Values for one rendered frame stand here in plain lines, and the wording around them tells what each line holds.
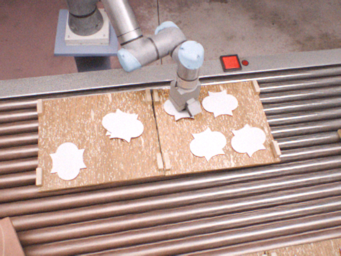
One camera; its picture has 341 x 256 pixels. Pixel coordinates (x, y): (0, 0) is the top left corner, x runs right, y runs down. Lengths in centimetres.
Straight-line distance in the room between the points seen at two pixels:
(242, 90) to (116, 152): 54
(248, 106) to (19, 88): 87
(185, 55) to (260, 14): 218
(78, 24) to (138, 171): 69
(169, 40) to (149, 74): 34
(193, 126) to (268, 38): 183
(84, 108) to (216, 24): 187
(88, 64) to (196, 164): 76
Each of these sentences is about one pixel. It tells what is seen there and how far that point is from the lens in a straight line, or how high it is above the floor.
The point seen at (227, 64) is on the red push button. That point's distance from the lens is 147.
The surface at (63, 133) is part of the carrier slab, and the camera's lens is 128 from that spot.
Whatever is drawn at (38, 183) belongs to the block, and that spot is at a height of 96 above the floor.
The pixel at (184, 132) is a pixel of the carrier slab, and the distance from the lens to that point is 126.
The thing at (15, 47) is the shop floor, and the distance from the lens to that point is 289.
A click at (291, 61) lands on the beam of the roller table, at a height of 92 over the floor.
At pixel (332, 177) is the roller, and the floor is 92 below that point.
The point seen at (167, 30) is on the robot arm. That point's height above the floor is 124.
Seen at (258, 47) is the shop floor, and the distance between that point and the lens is 291.
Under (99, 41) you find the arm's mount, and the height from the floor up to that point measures 90.
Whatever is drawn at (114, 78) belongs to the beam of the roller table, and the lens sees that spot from 141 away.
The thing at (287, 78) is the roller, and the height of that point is 91.
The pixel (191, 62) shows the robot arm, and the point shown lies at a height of 124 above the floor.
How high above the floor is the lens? 203
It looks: 60 degrees down
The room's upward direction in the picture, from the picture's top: 8 degrees clockwise
